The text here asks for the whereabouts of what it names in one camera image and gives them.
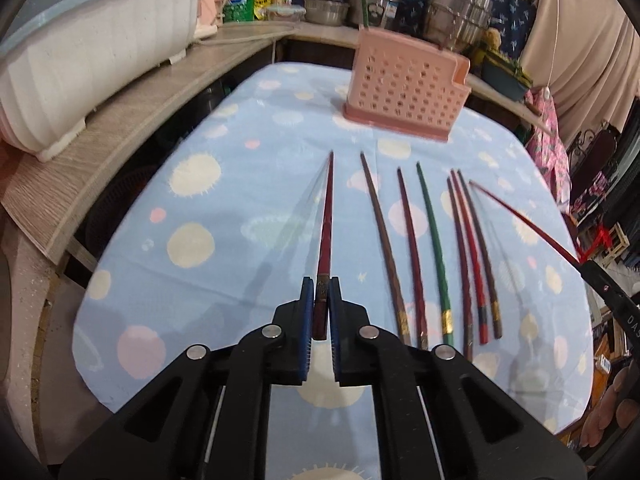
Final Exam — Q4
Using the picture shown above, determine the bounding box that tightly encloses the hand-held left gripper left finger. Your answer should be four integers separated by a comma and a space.
59, 276, 316, 480

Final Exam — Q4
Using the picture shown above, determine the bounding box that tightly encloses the green canister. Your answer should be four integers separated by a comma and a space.
222, 0, 257, 23

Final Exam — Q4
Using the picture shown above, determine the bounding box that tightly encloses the dark wooden chair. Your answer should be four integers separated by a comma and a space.
569, 119, 623, 211

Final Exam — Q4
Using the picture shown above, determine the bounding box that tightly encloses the brown chopstick gold band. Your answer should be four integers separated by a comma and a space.
457, 172, 503, 339

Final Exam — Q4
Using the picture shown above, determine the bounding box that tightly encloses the white power cable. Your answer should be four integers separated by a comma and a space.
191, 22, 297, 47

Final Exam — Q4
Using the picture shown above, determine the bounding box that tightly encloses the long brown chopstick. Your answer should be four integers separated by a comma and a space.
359, 152, 412, 347

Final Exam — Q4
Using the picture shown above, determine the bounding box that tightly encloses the dark brown chopstick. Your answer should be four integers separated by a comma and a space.
446, 177, 474, 362

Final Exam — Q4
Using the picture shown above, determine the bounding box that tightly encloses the person's right hand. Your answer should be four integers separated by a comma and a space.
580, 367, 640, 448

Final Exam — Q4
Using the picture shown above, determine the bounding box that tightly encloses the white pull cord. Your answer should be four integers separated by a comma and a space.
545, 0, 562, 98

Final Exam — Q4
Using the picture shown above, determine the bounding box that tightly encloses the bright red chopstick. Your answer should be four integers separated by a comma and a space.
451, 169, 489, 346
469, 181, 585, 264

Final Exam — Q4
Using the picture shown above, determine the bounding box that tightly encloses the steel rice cooker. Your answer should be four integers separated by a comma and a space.
349, 0, 402, 34

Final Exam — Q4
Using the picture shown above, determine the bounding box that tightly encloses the pink floral cloth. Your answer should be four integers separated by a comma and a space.
524, 87, 572, 213

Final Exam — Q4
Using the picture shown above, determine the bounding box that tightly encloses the small steel pot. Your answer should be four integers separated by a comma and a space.
303, 0, 351, 26

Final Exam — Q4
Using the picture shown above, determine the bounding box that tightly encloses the dark red chopstick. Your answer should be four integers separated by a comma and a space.
312, 150, 336, 341
396, 167, 430, 352

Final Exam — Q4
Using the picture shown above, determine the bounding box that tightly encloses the stack of blue bowls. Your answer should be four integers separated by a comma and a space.
479, 49, 533, 104

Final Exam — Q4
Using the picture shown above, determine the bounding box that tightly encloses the steel steamer pot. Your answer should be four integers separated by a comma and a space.
424, 0, 495, 54

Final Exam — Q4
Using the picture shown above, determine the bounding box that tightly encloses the grey wooden counter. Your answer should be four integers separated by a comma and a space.
0, 20, 301, 266

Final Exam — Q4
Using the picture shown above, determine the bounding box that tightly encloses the clear food container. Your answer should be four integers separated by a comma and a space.
266, 4, 307, 23

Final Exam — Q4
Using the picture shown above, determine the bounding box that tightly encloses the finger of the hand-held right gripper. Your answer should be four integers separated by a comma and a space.
575, 255, 640, 348

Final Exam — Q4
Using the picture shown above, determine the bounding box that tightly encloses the white dish rack blue lid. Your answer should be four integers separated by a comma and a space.
0, 0, 206, 163

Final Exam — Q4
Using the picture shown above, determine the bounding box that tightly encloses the beige curtain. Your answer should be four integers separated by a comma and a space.
520, 0, 640, 133

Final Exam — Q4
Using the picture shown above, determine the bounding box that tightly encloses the green chopstick gold band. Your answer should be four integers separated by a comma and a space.
416, 161, 455, 347

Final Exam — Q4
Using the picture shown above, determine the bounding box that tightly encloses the pink perforated utensil basket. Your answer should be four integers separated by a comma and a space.
342, 27, 472, 143

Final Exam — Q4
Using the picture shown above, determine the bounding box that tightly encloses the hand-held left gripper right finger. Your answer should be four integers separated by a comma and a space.
326, 290, 588, 480

